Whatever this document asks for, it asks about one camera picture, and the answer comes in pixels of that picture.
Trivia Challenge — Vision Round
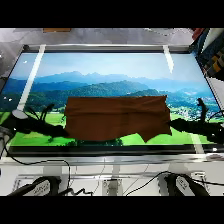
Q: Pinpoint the black cable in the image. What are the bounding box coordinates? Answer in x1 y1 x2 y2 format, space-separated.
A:
0 139 95 197
124 170 174 197

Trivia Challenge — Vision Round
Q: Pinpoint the silver frame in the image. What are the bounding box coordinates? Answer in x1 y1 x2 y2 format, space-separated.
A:
0 150 224 197

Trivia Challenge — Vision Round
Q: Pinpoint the brown garment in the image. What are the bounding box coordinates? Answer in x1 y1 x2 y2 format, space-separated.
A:
63 94 173 144

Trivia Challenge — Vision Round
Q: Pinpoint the heap of clothes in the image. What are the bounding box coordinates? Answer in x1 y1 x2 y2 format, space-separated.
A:
189 27 224 82

